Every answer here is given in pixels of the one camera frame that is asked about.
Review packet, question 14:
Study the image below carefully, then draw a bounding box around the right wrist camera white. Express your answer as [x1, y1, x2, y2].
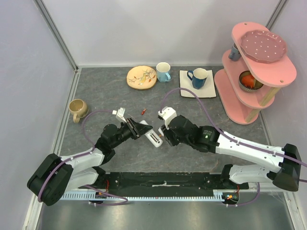
[158, 107, 177, 129]

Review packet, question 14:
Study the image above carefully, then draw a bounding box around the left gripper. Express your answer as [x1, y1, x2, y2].
[111, 117, 153, 148]

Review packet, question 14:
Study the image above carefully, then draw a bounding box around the white square plate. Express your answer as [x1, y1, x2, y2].
[179, 70, 216, 98]

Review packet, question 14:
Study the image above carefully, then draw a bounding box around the pink dotted plate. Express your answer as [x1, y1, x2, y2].
[240, 30, 287, 64]

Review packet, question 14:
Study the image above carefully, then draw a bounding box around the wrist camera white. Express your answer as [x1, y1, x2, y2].
[112, 107, 127, 123]
[158, 107, 177, 129]

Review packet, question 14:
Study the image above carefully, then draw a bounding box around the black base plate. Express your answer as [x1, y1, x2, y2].
[91, 172, 249, 197]

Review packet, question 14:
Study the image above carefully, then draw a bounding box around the white slotted cable duct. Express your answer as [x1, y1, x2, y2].
[60, 189, 238, 202]

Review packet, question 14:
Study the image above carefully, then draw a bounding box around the dark blue mug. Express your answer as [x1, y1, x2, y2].
[187, 68, 209, 90]

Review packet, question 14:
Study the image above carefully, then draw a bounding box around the bowl with fruit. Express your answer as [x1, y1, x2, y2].
[239, 70, 263, 92]

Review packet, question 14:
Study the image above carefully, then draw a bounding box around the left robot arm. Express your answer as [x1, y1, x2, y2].
[27, 118, 153, 206]

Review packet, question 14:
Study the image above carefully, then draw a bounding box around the beige ceramic mug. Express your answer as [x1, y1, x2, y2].
[69, 99, 89, 123]

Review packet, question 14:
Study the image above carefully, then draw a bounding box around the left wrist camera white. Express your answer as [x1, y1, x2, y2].
[112, 107, 127, 123]

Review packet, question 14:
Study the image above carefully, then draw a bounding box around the grey blue cup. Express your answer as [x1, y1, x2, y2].
[228, 43, 241, 61]

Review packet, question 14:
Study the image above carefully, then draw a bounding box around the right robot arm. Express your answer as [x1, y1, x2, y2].
[159, 115, 301, 192]

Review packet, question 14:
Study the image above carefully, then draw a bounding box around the white remote control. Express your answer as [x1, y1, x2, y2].
[144, 129, 163, 148]

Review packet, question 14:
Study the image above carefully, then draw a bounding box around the light blue mug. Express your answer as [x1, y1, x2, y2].
[156, 62, 171, 83]

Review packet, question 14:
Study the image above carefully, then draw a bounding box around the yellow floral plate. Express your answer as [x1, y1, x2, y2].
[126, 66, 157, 90]

